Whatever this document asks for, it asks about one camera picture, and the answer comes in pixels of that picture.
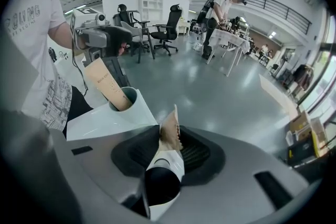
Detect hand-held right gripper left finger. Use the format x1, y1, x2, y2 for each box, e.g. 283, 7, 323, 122
65, 125, 161, 224

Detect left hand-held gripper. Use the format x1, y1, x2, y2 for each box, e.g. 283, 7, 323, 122
70, 7, 132, 89

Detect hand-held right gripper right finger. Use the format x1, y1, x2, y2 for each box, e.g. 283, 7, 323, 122
157, 125, 322, 224

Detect person's left forearm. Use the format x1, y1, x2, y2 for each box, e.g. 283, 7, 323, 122
47, 20, 89, 57

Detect person's left hand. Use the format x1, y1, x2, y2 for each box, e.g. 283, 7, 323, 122
117, 42, 130, 57

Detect grey office chair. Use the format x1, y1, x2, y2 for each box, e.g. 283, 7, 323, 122
120, 20, 150, 63

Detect person's black trousers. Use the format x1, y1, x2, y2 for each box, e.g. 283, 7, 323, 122
62, 86, 94, 140

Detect black office chair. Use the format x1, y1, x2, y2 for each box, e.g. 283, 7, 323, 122
112, 4, 148, 42
151, 4, 183, 57

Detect black bin with yellow lid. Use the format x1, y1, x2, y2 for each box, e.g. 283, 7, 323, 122
287, 136, 329, 166

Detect white shelf cabinet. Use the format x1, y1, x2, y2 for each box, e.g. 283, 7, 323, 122
138, 0, 164, 22

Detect cardboard box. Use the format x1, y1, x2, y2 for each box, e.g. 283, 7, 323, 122
288, 111, 329, 145

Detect person's white printed T-shirt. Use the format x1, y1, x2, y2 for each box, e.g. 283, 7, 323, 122
1, 0, 73, 132

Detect clothes rack with garments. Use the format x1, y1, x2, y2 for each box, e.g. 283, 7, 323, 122
292, 64, 314, 92

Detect white folding table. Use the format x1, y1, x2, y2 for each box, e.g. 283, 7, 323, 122
209, 28, 250, 56

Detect glass entrance door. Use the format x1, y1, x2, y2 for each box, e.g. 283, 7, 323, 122
299, 7, 336, 126

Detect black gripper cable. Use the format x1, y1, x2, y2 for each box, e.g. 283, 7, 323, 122
71, 34, 89, 97

